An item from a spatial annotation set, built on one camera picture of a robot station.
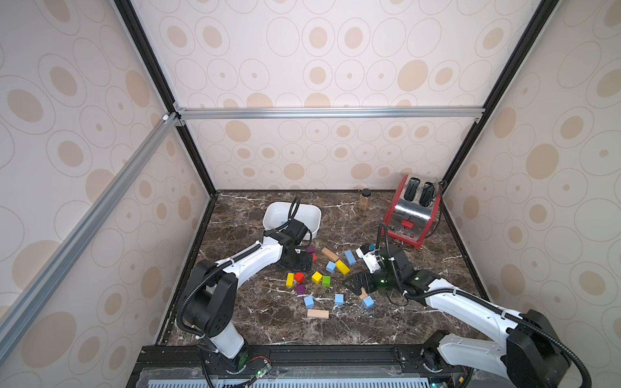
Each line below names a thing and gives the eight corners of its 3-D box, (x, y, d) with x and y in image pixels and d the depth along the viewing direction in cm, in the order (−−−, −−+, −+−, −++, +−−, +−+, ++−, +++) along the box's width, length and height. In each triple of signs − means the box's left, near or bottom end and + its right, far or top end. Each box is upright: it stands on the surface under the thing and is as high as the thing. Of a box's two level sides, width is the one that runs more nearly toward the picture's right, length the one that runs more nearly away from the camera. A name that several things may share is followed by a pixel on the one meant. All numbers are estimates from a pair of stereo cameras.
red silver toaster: (379, 235, 106) (389, 205, 91) (393, 204, 118) (405, 173, 103) (415, 251, 101) (433, 222, 86) (427, 217, 113) (444, 186, 98)
